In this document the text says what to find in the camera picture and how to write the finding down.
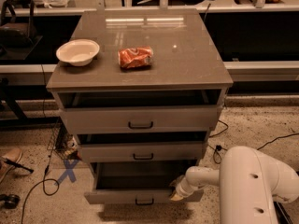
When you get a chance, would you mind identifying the wire mesh basket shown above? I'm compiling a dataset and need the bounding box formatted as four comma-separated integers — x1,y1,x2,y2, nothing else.
47,119,78,160

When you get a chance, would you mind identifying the small black round object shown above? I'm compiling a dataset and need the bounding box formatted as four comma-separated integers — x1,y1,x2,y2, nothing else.
0,194,20,209

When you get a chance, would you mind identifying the black floor cable right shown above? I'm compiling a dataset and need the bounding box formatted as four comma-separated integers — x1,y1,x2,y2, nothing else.
207,119,299,165

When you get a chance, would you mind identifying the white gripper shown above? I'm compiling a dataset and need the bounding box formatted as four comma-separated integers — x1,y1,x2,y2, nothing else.
170,175,197,202

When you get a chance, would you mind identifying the black chair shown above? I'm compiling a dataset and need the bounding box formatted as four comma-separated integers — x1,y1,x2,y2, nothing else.
0,0,42,61

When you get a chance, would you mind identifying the grey drawer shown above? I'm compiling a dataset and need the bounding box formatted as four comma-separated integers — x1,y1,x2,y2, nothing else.
60,90,221,134
84,160,197,205
78,132,207,162

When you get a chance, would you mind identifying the black metal stand leg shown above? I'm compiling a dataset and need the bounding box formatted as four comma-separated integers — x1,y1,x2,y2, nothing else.
274,202,293,224

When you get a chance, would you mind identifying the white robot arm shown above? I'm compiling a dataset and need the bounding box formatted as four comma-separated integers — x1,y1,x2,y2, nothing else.
170,147,299,224

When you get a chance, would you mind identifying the crushed orange soda can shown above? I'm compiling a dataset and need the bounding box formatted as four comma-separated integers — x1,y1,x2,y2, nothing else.
118,47,153,69

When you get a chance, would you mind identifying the white paper bowl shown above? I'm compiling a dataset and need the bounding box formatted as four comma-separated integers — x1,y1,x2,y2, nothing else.
56,39,100,67

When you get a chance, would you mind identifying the grey drawer cabinet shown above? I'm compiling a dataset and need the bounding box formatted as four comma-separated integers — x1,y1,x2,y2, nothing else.
46,8,234,189

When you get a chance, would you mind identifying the blue tape cross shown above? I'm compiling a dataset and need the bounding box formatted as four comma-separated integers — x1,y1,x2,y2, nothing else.
56,160,79,186

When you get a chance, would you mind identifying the black floor cable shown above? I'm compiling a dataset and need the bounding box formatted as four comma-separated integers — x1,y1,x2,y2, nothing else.
20,63,61,224
207,119,299,165

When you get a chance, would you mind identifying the black floor cable left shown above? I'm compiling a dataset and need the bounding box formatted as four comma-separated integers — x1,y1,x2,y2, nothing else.
20,63,61,224

